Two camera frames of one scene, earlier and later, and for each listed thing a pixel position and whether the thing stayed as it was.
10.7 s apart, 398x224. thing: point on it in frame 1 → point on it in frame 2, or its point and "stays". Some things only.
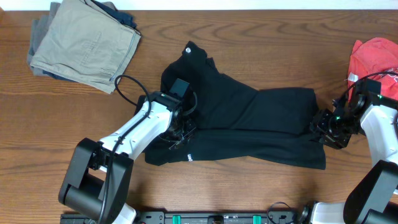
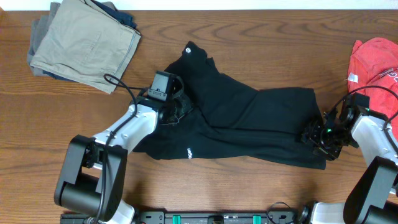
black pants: (236, 121) stays
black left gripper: (191, 128) → (187, 106)
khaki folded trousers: (84, 42) stays
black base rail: (161, 217) stays
